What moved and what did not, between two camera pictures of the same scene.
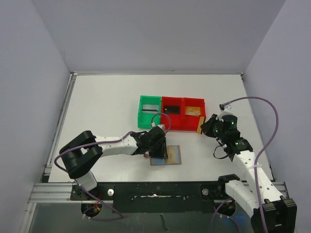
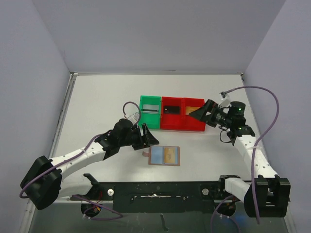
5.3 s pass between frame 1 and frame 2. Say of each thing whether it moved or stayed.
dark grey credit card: stayed
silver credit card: stayed
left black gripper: moved
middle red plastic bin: stayed
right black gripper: moved
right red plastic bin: stayed
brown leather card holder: stayed
